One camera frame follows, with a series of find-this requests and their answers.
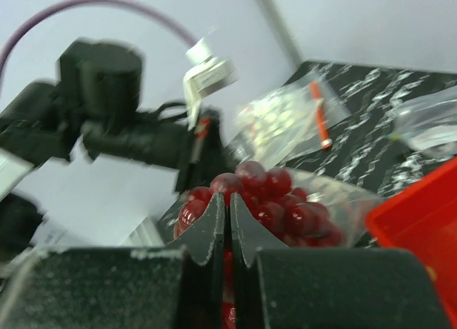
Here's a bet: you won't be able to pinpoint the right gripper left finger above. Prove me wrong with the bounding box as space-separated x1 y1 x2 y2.
1 194 226 328

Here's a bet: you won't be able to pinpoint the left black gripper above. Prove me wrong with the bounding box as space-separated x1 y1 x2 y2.
57 39 235 193

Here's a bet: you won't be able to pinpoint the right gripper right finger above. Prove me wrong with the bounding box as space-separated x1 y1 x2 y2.
229 194 450 328

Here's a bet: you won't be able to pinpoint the purple toy grapes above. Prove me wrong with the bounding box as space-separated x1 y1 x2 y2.
173 161 344 248

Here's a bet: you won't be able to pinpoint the polka dot zip bag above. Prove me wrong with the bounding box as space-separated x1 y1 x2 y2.
159 169 381 253

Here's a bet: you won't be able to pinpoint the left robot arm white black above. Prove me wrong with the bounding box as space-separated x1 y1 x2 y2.
1 39 234 193

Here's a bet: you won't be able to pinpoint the red zipper clear bag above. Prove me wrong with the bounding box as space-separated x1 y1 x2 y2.
230 75 351 168

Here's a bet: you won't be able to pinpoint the small clear bag with items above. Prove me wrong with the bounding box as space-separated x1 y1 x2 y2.
390 86 456 158

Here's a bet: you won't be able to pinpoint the red plastic tray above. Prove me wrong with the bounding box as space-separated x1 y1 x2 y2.
365 158 456 328

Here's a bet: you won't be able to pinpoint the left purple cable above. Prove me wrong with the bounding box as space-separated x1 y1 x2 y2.
0 0 197 94

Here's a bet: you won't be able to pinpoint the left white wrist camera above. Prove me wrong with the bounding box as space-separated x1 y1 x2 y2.
183 39 236 131

